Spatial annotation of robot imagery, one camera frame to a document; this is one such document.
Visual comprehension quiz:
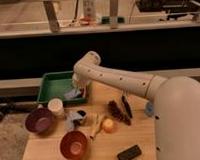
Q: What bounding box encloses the black equipment on shelf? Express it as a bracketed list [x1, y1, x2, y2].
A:
[135, 0, 200, 20]

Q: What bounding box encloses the brown pine cone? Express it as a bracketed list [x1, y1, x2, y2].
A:
[108, 101, 131, 125]

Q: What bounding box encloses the green plastic tray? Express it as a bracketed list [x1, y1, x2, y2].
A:
[37, 71, 89, 106]

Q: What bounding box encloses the white cup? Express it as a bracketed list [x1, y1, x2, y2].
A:
[48, 98, 64, 116]

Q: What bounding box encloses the red-brown bowl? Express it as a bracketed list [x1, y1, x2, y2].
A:
[59, 131, 87, 160]

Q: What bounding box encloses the green object on shelf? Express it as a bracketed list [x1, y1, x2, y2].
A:
[101, 16, 125, 24]

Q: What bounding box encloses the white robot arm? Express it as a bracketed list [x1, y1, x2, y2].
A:
[73, 51, 200, 160]

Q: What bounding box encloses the yellow apple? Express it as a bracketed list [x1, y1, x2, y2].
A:
[102, 118, 115, 133]

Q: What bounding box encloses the grey post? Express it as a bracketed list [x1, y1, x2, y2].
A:
[109, 0, 119, 29]
[43, 1, 59, 32]

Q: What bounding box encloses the white bottle on shelf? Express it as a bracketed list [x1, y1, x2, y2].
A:
[83, 0, 96, 19]

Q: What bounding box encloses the purple bowl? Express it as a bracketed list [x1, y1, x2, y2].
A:
[25, 107, 55, 133]

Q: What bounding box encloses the grey post left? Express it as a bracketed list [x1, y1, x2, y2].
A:
[43, 1, 59, 32]

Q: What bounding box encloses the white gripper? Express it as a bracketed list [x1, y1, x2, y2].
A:
[72, 74, 90, 89]

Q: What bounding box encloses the blue object behind arm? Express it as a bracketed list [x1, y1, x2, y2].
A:
[145, 101, 155, 116]

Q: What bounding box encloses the small black cup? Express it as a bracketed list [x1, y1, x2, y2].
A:
[77, 110, 87, 124]

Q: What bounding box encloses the blue grey cloth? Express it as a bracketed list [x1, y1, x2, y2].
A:
[66, 112, 83, 132]

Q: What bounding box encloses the grey post right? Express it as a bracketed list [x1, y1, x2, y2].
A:
[109, 0, 119, 29]

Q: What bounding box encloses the black rectangular block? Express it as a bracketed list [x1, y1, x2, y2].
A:
[117, 145, 142, 160]

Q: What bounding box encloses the blue item in tray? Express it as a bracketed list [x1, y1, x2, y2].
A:
[64, 89, 81, 100]

